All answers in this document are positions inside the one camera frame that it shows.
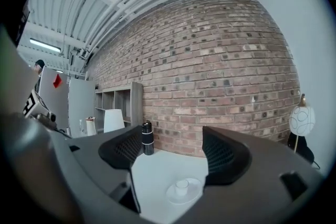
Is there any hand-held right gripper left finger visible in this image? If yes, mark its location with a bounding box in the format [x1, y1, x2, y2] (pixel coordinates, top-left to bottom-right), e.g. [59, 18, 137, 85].
[51, 125, 148, 224]

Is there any red tag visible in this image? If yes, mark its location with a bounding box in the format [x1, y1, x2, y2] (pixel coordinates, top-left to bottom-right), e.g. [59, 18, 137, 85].
[52, 73, 63, 89]

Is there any ceiling tube light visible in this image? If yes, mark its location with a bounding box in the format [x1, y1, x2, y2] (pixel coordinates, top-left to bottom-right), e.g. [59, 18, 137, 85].
[28, 37, 63, 54]

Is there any grey wooden shelf desk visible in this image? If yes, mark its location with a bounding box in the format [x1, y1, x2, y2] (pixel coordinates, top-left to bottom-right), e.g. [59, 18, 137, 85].
[93, 81, 144, 135]

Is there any white saucer plate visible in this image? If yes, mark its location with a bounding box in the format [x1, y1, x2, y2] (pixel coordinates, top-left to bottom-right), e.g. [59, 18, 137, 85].
[165, 177, 204, 206]

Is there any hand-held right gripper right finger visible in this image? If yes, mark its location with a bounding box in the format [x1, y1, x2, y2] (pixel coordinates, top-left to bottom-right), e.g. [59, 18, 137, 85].
[170, 126, 325, 224]

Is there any white cup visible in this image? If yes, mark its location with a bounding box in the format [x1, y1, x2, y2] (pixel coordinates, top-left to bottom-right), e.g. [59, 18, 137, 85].
[175, 178, 190, 197]

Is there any globe shade brass table lamp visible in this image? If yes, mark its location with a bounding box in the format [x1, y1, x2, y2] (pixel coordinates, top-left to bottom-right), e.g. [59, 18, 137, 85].
[288, 93, 316, 155]

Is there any black rounded object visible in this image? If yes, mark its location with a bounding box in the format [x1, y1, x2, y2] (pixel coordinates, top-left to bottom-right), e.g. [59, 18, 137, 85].
[287, 133, 316, 165]

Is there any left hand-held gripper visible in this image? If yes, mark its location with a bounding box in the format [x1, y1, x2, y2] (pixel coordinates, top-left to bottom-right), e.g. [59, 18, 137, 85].
[22, 89, 57, 128]

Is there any white partition panel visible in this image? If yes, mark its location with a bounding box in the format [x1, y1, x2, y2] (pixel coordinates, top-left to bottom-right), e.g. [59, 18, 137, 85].
[38, 66, 70, 131]
[68, 78, 97, 137]

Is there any white shade brass table lamp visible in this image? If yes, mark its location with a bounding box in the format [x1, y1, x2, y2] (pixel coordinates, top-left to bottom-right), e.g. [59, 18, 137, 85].
[103, 108, 125, 134]

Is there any person's black vest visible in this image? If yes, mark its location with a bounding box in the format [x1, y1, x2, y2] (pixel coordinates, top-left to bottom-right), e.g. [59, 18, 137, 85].
[0, 0, 37, 46]

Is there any person's pale shirt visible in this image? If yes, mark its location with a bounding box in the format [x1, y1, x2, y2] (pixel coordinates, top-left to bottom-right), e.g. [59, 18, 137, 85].
[0, 25, 79, 224]

